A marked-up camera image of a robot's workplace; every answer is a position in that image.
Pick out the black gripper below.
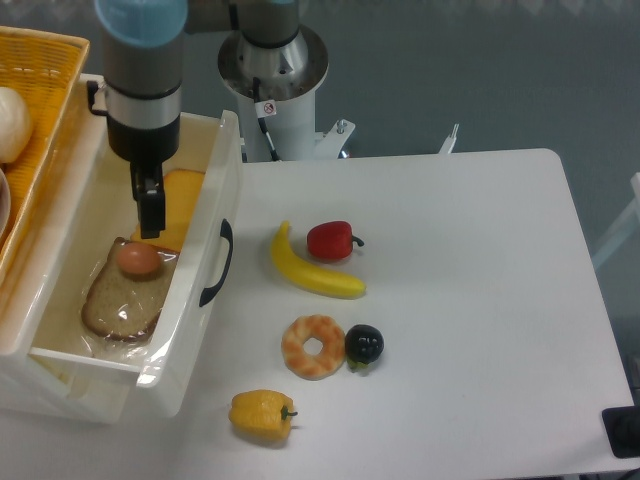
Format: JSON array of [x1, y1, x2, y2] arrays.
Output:
[[85, 79, 182, 240]]

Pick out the brown egg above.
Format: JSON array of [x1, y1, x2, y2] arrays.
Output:
[[116, 242, 161, 276]]

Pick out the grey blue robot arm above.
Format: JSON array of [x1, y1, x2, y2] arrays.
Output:
[[94, 1, 299, 239]]

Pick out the white open upper drawer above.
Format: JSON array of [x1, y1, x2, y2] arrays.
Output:
[[1, 75, 242, 423]]

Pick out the white drawer cabinet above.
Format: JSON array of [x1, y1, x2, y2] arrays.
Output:
[[1, 355, 129, 424]]

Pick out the yellow toast slice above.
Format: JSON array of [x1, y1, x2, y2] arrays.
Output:
[[130, 169, 205, 252]]

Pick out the brown bread slice wrapped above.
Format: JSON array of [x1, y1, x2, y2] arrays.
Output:
[[81, 237, 179, 343]]

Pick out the white round bun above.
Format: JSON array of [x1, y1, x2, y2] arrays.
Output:
[[0, 87, 33, 164]]

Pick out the yellow wicker basket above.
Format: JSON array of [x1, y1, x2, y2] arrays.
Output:
[[1, 26, 90, 278]]

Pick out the red bell pepper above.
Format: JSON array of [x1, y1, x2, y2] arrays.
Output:
[[306, 220, 364, 261]]

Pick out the yellow banana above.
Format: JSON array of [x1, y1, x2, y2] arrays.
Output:
[[270, 221, 367, 299]]

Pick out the yellow bell pepper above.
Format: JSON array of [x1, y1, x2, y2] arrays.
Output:
[[228, 389, 298, 442]]

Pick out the black device at edge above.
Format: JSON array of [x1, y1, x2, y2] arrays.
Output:
[[601, 406, 640, 459]]

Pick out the black drawer handle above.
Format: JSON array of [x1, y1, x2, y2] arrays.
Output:
[[198, 218, 235, 307]]

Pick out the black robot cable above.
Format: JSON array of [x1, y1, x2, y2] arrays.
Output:
[[252, 77, 281, 162]]

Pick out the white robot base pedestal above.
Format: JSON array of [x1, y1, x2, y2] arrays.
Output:
[[218, 26, 355, 163]]

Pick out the orange shrimp ring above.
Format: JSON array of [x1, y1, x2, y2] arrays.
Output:
[[281, 314, 347, 380]]

